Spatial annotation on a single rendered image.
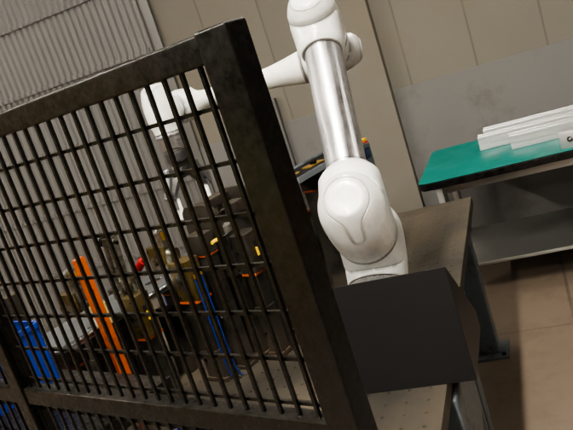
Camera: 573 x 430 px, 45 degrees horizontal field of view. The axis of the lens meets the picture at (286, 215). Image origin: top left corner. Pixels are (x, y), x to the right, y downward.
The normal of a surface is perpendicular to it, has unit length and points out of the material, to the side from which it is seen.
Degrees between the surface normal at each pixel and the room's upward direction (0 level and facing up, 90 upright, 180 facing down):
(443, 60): 90
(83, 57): 90
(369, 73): 90
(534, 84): 90
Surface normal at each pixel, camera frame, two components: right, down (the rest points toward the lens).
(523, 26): -0.28, 0.30
